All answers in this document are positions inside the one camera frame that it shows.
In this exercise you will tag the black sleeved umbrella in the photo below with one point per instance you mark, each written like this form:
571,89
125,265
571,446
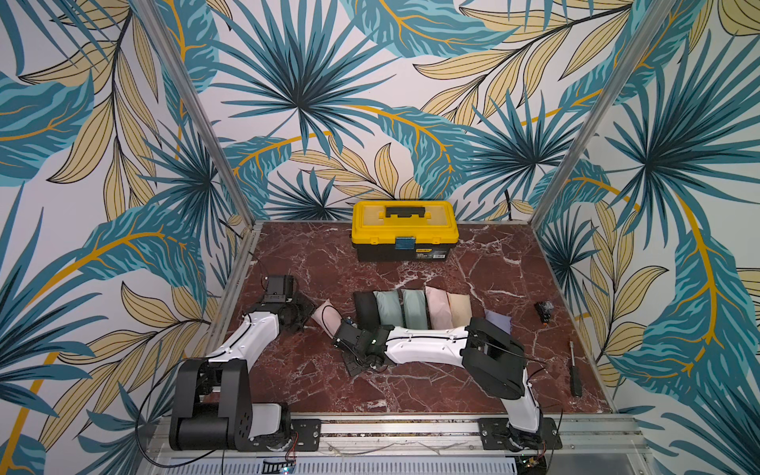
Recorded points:
366,310

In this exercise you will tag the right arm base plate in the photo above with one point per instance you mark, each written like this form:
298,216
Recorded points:
498,434

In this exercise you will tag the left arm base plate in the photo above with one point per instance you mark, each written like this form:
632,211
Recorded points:
298,435

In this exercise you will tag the black handled screwdriver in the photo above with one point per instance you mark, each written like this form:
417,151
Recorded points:
576,386

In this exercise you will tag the aluminium frame rail left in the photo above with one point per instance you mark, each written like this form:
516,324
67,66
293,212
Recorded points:
160,36

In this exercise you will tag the yellow black toolbox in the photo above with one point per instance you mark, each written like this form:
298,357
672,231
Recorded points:
390,231

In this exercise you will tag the mint sleeved umbrella right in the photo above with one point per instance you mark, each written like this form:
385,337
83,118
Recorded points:
415,309

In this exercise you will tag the aluminium frame rail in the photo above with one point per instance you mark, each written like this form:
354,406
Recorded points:
160,36
640,41

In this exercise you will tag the mint sleeved umbrella left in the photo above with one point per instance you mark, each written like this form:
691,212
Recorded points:
389,307

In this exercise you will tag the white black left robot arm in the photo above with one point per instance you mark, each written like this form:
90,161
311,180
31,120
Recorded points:
212,408

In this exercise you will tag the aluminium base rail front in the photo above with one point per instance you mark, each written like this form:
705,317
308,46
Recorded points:
453,444

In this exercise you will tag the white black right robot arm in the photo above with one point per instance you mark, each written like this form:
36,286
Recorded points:
493,359

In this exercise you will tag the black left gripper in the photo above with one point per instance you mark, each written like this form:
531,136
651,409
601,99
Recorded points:
308,308

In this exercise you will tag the beige sleeved umbrella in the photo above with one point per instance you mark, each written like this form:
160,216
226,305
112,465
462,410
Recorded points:
460,308

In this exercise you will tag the aluminium frame rail right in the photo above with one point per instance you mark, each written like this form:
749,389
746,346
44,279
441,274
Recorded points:
640,41

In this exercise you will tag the pink umbrella sleeve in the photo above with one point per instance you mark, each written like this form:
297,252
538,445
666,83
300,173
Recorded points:
328,318

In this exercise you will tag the pink sleeved umbrella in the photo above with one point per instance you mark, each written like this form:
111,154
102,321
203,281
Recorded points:
439,309

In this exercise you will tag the lavender sleeved umbrella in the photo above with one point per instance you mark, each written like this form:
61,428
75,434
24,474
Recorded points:
503,322

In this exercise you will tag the mint sleeved umbrella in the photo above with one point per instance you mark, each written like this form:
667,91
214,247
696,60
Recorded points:
415,309
389,307

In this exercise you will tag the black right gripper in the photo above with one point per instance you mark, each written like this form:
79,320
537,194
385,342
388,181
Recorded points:
345,334

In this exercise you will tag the small black electrical part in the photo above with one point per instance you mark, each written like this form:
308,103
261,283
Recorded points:
544,310

